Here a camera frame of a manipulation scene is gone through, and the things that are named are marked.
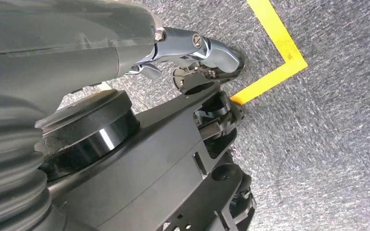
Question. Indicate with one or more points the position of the yellow floor tape square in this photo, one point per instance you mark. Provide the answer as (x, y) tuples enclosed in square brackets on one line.
[(287, 54)]

